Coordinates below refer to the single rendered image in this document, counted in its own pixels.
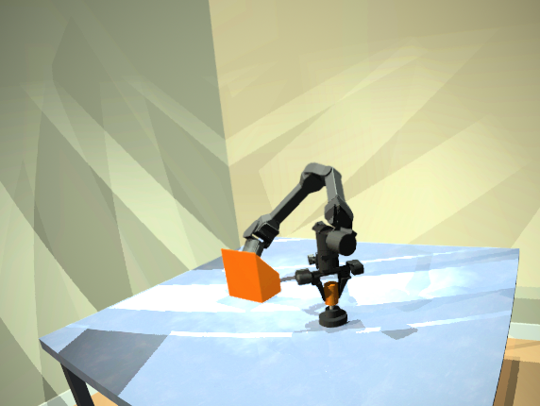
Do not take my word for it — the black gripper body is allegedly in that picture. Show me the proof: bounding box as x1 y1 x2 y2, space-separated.
295 249 364 286

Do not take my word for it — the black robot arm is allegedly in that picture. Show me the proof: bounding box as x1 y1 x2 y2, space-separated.
242 162 357 257

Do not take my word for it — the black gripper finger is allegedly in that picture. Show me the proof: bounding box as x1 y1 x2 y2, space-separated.
337 274 352 298
311 281 326 302

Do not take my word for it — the orange cylinder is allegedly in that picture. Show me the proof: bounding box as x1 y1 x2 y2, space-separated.
323 280 339 306

